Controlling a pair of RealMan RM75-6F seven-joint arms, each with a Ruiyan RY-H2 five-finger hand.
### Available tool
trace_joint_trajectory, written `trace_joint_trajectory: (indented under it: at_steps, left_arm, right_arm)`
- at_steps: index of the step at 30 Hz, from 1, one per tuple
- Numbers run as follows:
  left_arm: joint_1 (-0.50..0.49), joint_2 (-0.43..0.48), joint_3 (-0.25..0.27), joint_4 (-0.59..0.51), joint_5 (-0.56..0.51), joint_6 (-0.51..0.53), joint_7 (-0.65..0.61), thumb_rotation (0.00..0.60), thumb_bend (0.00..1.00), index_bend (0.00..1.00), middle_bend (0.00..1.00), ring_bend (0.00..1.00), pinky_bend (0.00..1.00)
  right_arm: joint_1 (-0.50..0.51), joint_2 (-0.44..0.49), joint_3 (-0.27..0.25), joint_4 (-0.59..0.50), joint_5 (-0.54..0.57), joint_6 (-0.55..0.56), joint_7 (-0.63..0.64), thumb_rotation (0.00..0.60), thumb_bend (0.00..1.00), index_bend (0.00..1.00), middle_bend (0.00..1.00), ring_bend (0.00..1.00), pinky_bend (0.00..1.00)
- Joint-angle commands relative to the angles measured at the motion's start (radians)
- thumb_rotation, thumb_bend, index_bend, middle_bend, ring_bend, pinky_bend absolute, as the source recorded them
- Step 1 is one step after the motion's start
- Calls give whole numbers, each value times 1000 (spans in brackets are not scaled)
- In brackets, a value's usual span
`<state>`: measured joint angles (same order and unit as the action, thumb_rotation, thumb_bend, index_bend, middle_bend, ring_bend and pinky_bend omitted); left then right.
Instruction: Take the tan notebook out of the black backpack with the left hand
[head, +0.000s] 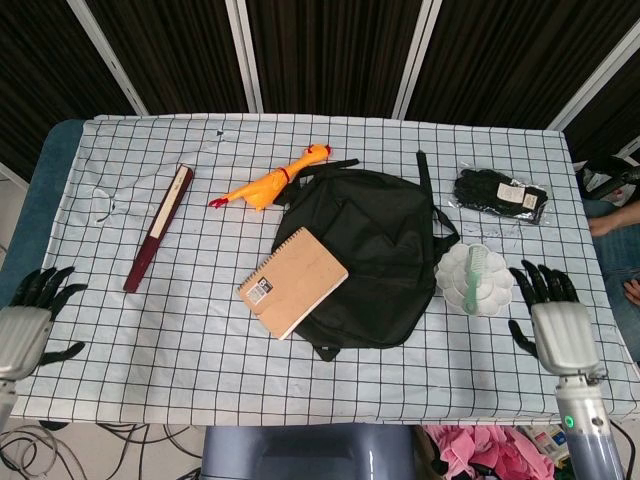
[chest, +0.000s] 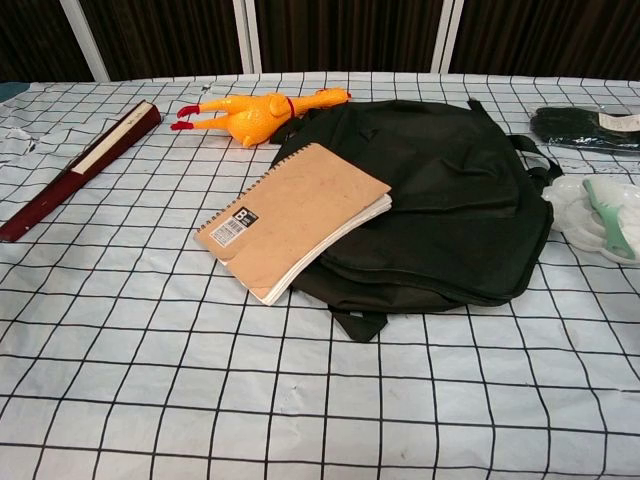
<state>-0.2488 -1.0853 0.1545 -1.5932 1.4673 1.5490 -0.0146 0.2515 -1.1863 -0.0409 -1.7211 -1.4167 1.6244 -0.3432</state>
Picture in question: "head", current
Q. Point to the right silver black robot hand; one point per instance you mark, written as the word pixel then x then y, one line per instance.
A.
pixel 565 335

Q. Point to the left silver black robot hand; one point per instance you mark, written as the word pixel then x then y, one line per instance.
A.
pixel 22 340

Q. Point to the black backpack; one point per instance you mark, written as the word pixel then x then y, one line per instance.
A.
pixel 380 240

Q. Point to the brown spiral notebook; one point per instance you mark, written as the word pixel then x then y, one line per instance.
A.
pixel 295 280

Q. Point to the white flower-shaped dish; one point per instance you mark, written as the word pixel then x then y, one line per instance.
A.
pixel 492 280

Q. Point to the seated person in jeans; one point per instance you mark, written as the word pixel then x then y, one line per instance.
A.
pixel 617 250

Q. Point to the green plastic comb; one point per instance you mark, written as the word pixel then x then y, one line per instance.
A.
pixel 474 280

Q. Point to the blue padded table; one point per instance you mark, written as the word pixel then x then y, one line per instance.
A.
pixel 35 200

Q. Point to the pink clothes pile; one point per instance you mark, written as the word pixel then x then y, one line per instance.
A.
pixel 480 452

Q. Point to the packaged black gloves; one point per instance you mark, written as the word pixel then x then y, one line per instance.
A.
pixel 500 197

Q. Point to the white black checked tablecloth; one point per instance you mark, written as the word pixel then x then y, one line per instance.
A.
pixel 175 350

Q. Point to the black device beside person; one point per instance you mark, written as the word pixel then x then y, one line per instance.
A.
pixel 607 177

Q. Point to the dark red folded fan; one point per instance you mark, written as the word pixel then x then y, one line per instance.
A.
pixel 157 230

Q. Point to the yellow rubber chicken toy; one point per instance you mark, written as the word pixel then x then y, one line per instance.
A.
pixel 265 190

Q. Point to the blue-grey robot torso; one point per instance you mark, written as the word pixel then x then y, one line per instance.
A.
pixel 305 452

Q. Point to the white partition post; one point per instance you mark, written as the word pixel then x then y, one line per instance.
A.
pixel 595 85
pixel 115 57
pixel 417 57
pixel 245 55

